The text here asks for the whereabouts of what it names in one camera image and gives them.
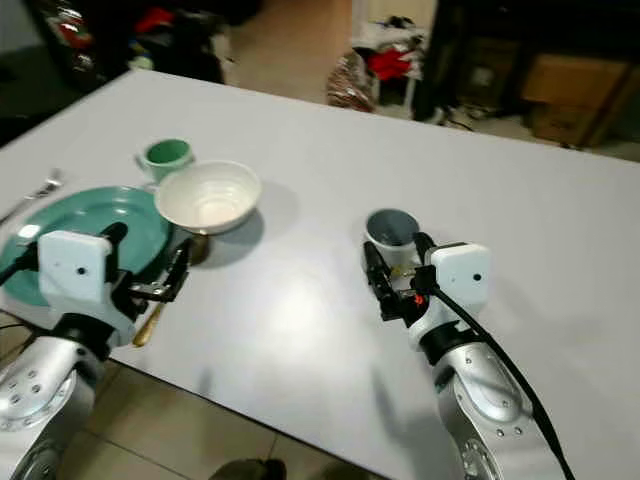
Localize green cup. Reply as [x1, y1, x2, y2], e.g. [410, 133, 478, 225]
[137, 138, 195, 187]

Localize teal plate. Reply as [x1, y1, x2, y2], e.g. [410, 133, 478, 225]
[0, 186, 174, 309]

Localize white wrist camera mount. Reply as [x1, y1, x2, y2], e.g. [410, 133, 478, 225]
[37, 230, 118, 322]
[430, 242, 492, 307]

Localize grey mug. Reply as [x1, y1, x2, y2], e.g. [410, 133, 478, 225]
[363, 207, 422, 278]

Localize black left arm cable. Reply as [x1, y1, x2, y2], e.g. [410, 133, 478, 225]
[0, 243, 43, 286]

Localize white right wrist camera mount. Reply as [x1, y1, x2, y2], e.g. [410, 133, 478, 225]
[430, 242, 492, 307]

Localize dark robot foot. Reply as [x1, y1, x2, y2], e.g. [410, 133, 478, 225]
[210, 457, 287, 480]

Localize brown cardboard box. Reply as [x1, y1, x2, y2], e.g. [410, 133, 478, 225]
[520, 54, 633, 108]

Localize white stand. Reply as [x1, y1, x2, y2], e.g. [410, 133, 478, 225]
[350, 0, 439, 106]

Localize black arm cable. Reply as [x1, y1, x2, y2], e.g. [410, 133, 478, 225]
[425, 270, 577, 480]
[0, 243, 43, 286]

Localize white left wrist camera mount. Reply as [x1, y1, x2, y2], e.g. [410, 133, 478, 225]
[37, 230, 118, 322]

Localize black bag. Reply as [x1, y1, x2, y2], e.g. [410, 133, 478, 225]
[128, 5, 227, 84]

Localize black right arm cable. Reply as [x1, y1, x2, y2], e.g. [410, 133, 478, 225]
[425, 270, 577, 480]

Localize silver fork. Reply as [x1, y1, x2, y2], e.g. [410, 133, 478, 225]
[0, 169, 65, 227]

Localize black shelf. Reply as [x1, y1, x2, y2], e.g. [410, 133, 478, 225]
[414, 0, 640, 151]

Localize red cloth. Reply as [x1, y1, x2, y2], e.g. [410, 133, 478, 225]
[364, 47, 417, 82]

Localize brown patterned bag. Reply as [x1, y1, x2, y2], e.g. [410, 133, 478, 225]
[325, 50, 377, 113]

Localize golden spoon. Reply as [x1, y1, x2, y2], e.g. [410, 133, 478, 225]
[131, 236, 212, 349]

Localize white bowl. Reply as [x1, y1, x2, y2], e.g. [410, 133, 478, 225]
[154, 159, 264, 237]

